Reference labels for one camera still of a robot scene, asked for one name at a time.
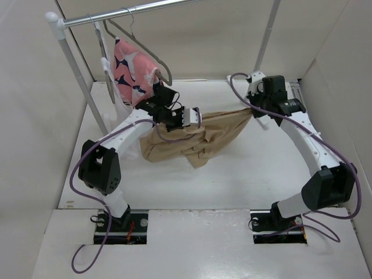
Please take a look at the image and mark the grey hanger with tank top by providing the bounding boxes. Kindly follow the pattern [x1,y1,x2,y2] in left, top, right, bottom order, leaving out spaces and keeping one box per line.
[94,22,116,104]

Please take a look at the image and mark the grey hanger with pink shirt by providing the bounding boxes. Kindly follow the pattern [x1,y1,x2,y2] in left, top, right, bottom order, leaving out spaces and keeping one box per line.
[103,8,173,86]

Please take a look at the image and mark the beige t shirt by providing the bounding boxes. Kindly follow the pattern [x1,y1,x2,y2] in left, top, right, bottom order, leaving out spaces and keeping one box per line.
[140,122,248,169]

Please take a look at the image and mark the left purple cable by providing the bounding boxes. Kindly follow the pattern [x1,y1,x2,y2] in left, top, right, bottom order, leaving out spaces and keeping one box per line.
[70,107,204,275]

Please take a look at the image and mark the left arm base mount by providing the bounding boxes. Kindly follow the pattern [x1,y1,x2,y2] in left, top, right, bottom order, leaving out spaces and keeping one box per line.
[90,210,149,245]

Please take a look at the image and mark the aluminium rail on right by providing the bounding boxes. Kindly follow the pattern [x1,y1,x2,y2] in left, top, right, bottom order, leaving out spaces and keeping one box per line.
[287,81,323,166]

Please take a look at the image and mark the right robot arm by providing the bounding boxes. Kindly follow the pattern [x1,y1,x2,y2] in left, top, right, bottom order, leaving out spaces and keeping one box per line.
[246,71,356,229]

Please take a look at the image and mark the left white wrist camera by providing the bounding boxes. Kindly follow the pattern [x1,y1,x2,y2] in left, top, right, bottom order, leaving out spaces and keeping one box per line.
[182,107,202,128]

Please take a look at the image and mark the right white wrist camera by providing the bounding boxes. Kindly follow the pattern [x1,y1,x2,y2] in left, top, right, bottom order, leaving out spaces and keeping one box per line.
[246,71,265,96]

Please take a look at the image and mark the pink shark print shirt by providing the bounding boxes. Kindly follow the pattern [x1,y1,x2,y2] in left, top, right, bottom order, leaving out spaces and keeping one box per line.
[113,37,163,106]

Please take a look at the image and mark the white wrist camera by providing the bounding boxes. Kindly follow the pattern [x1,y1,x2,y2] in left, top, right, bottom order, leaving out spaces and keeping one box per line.
[246,71,265,96]
[182,107,202,128]

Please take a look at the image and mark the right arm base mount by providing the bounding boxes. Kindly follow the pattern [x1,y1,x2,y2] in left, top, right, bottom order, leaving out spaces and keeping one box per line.
[248,210,307,244]

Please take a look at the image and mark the white clothes rack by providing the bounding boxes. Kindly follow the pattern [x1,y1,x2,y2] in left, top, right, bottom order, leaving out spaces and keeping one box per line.
[44,0,283,134]

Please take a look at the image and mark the white tank top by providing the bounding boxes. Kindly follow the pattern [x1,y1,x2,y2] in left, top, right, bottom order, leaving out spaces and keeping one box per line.
[103,44,133,131]

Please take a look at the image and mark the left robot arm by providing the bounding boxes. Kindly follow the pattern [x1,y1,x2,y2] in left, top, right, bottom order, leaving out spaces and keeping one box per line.
[74,85,189,231]

